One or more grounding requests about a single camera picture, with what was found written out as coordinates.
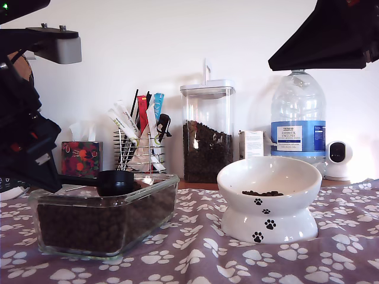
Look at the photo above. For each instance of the plain white sachet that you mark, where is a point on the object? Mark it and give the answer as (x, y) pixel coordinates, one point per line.
(151, 121)

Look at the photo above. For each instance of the brown round board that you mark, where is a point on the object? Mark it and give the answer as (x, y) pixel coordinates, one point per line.
(25, 74)

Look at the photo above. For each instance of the beige pouch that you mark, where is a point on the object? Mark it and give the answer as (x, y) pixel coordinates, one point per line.
(143, 151)

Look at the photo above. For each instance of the white raised cat bowl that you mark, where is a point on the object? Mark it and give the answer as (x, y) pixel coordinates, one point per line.
(266, 177)

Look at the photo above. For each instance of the white tissue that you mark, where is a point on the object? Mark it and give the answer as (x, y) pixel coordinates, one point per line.
(83, 131)

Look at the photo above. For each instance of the floral tissue box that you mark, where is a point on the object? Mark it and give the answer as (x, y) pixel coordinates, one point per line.
(80, 159)

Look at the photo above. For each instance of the thin black stick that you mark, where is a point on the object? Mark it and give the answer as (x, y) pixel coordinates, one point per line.
(135, 103)

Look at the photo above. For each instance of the small white round camera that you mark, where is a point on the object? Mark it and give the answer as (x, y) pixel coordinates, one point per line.
(337, 159)

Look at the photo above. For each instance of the small kibble portion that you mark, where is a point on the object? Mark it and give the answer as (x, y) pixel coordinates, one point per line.
(263, 193)

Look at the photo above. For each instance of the blue sachet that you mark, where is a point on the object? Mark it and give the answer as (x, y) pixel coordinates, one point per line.
(159, 105)

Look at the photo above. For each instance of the white jar lid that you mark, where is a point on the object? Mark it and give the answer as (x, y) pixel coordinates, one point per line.
(207, 87)

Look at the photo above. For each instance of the red sachet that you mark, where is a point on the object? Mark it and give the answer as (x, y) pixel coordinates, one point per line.
(143, 115)

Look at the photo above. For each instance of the white green-print sachet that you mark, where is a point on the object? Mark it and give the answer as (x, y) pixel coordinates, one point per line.
(122, 130)
(124, 114)

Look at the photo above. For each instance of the small white printed carton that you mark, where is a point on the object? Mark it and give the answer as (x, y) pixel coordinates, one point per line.
(251, 145)

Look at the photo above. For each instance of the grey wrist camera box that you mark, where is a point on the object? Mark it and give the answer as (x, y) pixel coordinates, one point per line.
(69, 50)

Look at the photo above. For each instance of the large brown kibble heap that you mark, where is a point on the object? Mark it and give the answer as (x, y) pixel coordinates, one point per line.
(89, 225)

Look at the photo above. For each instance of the tall clear storage jar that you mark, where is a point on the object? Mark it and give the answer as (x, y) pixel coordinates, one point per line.
(207, 109)

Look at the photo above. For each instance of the dark kibble stock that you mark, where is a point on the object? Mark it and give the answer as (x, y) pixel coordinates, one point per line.
(207, 154)

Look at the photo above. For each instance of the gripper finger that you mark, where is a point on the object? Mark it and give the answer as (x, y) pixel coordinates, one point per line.
(20, 165)
(334, 53)
(319, 26)
(47, 159)

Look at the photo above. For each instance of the rectangular glass container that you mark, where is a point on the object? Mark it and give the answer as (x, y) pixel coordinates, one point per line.
(148, 185)

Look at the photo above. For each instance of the purple paw print cloth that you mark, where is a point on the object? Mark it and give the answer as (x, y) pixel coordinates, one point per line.
(207, 260)

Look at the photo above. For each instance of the black measuring spoon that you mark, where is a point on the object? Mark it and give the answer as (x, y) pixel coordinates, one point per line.
(115, 183)

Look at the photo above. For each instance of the large clear water bottle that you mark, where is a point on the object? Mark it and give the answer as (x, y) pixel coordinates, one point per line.
(296, 112)

